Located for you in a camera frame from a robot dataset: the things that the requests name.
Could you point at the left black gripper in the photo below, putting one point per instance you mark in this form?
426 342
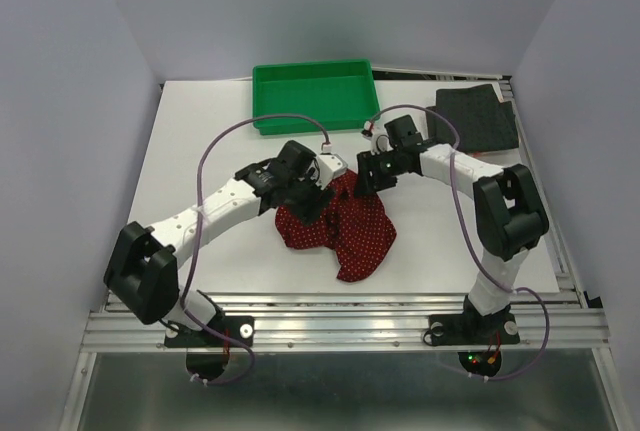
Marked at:
310 212

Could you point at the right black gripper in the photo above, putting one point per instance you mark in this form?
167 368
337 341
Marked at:
367 182

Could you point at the red polka dot skirt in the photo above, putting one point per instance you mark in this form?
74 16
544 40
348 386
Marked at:
356 229

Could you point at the dark grey dotted skirt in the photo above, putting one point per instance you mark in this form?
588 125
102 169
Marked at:
456 106

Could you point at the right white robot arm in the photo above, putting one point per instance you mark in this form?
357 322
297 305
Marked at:
510 220

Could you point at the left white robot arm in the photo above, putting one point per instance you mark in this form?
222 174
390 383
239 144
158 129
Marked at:
152 268

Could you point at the green plastic tray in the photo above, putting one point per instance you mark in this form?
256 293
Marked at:
341 95

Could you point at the folded orange floral skirt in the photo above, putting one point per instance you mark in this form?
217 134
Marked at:
495 153

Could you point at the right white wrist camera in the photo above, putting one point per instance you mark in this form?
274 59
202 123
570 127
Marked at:
377 137

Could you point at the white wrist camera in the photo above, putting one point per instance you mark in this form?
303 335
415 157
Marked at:
330 167
377 137

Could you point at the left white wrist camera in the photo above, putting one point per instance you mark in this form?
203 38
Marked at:
330 167

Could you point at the aluminium rail frame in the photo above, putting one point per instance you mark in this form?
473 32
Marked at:
326 323

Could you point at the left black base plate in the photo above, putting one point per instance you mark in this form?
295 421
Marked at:
239 328

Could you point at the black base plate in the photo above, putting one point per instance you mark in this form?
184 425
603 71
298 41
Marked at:
239 328
462 330

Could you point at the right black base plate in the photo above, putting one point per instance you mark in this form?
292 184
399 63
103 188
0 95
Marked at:
462 330

